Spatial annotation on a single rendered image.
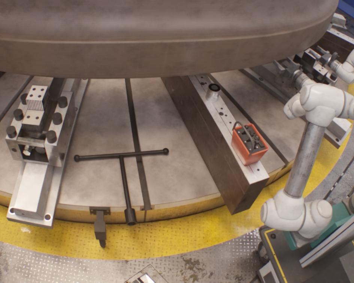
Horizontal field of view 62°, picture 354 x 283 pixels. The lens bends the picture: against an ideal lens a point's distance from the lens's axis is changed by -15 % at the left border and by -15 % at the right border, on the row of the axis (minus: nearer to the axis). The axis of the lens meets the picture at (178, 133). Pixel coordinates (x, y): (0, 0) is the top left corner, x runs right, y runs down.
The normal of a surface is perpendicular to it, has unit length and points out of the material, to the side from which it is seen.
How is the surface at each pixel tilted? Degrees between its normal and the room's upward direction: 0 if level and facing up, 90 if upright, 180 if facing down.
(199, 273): 0
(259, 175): 0
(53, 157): 90
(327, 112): 68
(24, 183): 0
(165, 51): 90
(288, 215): 59
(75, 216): 90
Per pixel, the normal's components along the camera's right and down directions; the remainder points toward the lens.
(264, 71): -0.63, 0.24
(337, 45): -0.40, 0.66
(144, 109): 0.14, -0.64
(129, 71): 0.15, 0.77
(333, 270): -0.94, 0.15
